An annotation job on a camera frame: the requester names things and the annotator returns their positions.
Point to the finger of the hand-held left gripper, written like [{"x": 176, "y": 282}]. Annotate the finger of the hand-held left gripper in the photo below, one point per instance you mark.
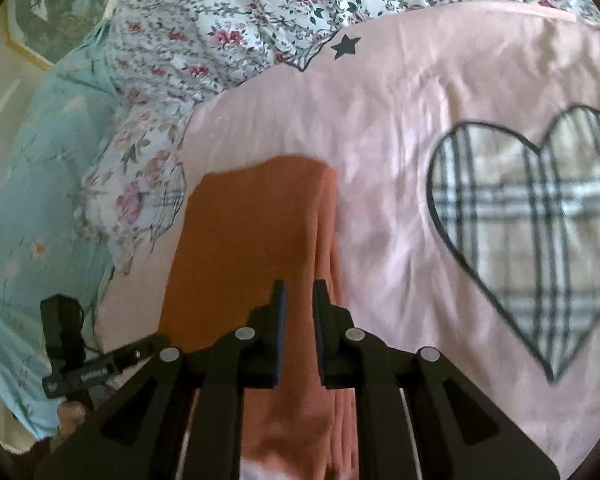
[{"x": 137, "y": 352}]

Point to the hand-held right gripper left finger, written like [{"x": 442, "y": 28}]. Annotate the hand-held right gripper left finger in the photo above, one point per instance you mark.
[{"x": 280, "y": 332}]

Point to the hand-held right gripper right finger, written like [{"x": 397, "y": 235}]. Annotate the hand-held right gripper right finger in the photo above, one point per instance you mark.
[{"x": 320, "y": 332}]

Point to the orange knit sweater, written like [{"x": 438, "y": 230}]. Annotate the orange knit sweater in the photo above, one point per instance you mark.
[{"x": 250, "y": 225}]

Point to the person's left hand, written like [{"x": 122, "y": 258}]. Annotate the person's left hand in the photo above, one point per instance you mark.
[{"x": 70, "y": 417}]

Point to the light blue floral sheet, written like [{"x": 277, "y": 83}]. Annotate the light blue floral sheet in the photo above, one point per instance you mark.
[{"x": 35, "y": 185}]

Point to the pink printed blanket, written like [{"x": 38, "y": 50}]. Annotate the pink printed blanket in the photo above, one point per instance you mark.
[{"x": 380, "y": 135}]

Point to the white floral quilt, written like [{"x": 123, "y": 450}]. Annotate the white floral quilt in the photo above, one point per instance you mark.
[{"x": 220, "y": 10}]

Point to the framed wall picture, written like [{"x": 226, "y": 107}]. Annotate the framed wall picture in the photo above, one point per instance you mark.
[{"x": 60, "y": 5}]

